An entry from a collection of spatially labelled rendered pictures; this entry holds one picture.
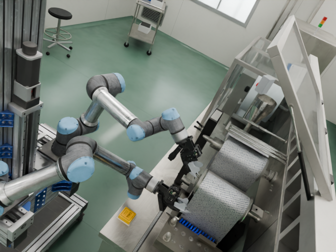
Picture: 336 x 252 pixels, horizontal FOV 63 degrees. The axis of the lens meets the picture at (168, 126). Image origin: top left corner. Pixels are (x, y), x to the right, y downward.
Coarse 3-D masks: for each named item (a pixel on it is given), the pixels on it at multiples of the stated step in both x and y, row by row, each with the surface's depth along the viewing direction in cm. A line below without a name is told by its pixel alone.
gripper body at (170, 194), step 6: (162, 180) 141; (156, 186) 139; (162, 186) 138; (168, 186) 139; (162, 192) 140; (168, 192) 136; (174, 192) 139; (162, 198) 142; (168, 198) 139; (174, 198) 136
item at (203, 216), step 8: (192, 200) 136; (200, 200) 133; (192, 208) 138; (200, 208) 135; (208, 208) 133; (184, 216) 143; (192, 216) 140; (200, 216) 138; (208, 216) 135; (216, 216) 133; (224, 216) 131; (192, 224) 142; (200, 224) 140; (208, 224) 138; (216, 224) 135; (224, 224) 133; (232, 224) 131; (208, 232) 140; (216, 232) 138; (224, 232) 135; (216, 240) 140
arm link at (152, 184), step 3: (153, 177) 142; (150, 180) 140; (153, 180) 140; (156, 180) 141; (150, 183) 140; (153, 183) 140; (156, 183) 140; (147, 186) 140; (150, 186) 139; (153, 186) 139; (147, 189) 141; (150, 189) 140; (153, 189) 140
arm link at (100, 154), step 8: (80, 136) 128; (96, 144) 135; (96, 152) 136; (104, 152) 140; (96, 160) 140; (104, 160) 141; (112, 160) 144; (120, 160) 148; (128, 160) 160; (112, 168) 147; (120, 168) 149; (128, 168) 152
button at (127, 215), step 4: (124, 208) 148; (128, 208) 149; (120, 212) 146; (124, 212) 146; (128, 212) 147; (132, 212) 148; (120, 216) 144; (124, 216) 144; (128, 216) 145; (132, 216) 146; (124, 220) 144; (128, 220) 143
